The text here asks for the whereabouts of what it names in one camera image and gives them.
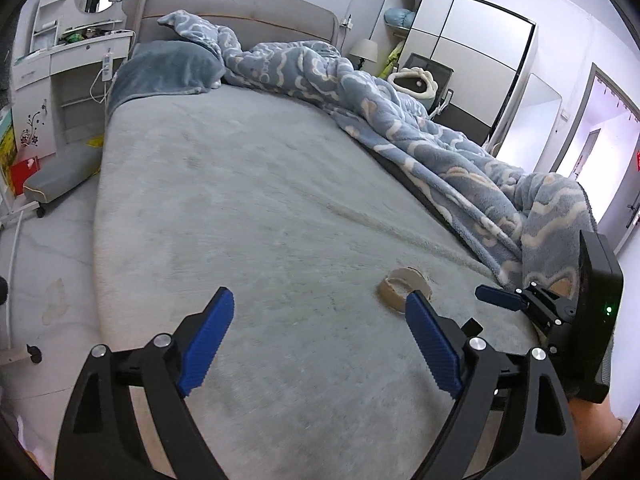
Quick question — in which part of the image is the white vanity dresser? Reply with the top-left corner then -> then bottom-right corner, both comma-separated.
10,0 -> 137,161

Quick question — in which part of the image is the bedside table lamp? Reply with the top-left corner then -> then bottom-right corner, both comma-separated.
348,38 -> 379,72

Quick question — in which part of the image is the blue cloud-patterned blanket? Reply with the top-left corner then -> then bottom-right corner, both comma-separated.
157,10 -> 599,295

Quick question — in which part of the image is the white plush pet bed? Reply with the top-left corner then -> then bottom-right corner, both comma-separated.
387,67 -> 441,104

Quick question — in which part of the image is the person's right forearm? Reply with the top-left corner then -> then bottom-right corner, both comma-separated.
569,395 -> 627,467

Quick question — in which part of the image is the black chair with plush cushion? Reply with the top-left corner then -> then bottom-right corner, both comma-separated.
400,52 -> 454,117

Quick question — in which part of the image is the squashed brown tape roll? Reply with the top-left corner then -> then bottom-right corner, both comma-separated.
377,267 -> 433,315

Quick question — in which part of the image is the yellow framed picture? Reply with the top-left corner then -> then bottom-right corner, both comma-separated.
0,110 -> 19,187

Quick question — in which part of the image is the white wardrobe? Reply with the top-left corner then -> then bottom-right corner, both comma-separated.
392,0 -> 538,146

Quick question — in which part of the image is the grey-blue pillow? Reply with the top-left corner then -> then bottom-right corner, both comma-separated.
106,41 -> 226,121

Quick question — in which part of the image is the white clothes rack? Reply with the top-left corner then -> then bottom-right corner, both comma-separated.
0,200 -> 43,366

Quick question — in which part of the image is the grey door frame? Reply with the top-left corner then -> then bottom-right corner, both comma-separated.
550,62 -> 640,261

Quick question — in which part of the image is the grey padded stool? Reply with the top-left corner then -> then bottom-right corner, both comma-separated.
22,145 -> 103,219

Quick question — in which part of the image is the grey padded headboard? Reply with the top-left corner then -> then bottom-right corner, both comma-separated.
127,0 -> 343,57

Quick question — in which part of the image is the bed with grey sheet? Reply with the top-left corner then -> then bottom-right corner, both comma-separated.
92,82 -> 551,480

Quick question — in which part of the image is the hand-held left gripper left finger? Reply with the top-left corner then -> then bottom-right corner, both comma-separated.
52,286 -> 236,480

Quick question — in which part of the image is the tall white panel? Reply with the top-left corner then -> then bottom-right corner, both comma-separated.
492,72 -> 563,172

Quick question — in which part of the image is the red box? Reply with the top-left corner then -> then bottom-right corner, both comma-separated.
10,156 -> 41,196

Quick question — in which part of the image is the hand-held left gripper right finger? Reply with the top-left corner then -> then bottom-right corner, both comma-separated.
406,290 -> 583,480

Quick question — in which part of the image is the light blue bundle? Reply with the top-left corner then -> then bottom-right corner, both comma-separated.
384,7 -> 416,29

